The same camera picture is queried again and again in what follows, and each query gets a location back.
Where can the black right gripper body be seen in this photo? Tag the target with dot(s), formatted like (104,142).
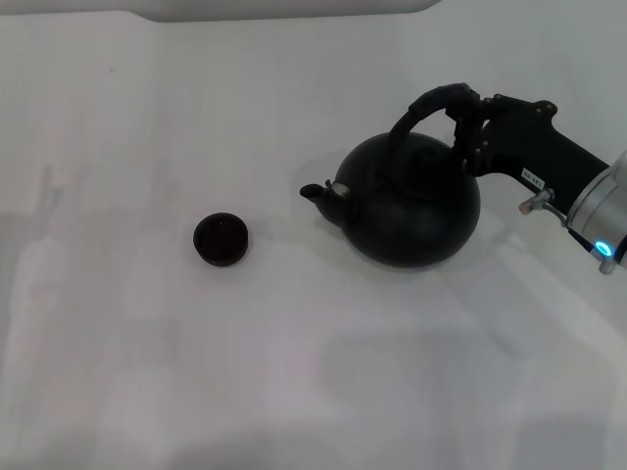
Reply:
(529,142)

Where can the small dark brown teacup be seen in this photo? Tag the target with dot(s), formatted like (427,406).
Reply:
(220,240)

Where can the metal fitting on right gripper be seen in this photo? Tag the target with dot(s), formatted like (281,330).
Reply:
(536,201)

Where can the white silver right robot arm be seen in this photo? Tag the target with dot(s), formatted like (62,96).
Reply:
(607,205)

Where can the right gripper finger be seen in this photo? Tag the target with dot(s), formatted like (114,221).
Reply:
(482,105)
(470,139)

